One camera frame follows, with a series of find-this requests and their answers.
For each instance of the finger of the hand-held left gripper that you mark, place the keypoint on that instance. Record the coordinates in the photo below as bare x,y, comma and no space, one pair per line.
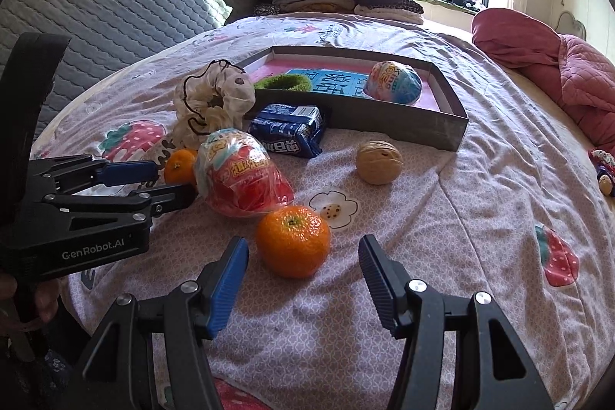
127,172
168,197

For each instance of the small orange mandarin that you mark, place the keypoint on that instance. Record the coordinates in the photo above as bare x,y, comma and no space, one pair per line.
178,166

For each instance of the blue cookie packet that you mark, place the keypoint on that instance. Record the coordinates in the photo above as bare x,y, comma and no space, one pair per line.
288,129

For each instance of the pink quilt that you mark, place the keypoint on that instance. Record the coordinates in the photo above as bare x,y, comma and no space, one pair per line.
552,54

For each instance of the blue pink wrapped toy egg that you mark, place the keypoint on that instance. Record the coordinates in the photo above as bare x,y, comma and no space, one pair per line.
391,81

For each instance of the person's left hand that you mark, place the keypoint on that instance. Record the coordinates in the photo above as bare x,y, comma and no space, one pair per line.
47,302

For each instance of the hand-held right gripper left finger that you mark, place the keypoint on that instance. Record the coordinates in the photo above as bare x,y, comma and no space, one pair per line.
226,290

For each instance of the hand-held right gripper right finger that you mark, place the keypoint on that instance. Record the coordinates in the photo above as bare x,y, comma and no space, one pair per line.
379,287

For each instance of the large orange mandarin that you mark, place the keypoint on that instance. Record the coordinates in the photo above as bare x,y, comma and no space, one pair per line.
293,242

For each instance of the dark cloth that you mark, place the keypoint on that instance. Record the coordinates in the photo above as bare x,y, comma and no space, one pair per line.
462,0

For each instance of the red toy egg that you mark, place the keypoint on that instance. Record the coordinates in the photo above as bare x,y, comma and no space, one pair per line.
240,179

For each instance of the strawberry print bed sheet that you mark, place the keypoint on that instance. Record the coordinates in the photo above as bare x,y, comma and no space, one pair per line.
456,208

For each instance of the blue book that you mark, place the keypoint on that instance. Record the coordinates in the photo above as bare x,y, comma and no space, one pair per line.
331,81

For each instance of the small colourful toy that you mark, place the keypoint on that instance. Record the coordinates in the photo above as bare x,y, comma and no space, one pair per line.
604,172

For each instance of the grey quilted mattress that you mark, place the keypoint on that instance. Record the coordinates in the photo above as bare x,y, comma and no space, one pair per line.
120,16

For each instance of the walnut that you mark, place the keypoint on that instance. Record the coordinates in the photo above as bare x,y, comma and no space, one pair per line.
379,161

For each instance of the grey cardboard box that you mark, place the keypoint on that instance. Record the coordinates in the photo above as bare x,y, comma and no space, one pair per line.
384,122

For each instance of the green fuzzy scrunchie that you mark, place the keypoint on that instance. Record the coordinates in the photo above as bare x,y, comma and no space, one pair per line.
283,82

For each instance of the white scrunchie with black trim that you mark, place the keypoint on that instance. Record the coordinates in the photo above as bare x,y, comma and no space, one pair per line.
211,105

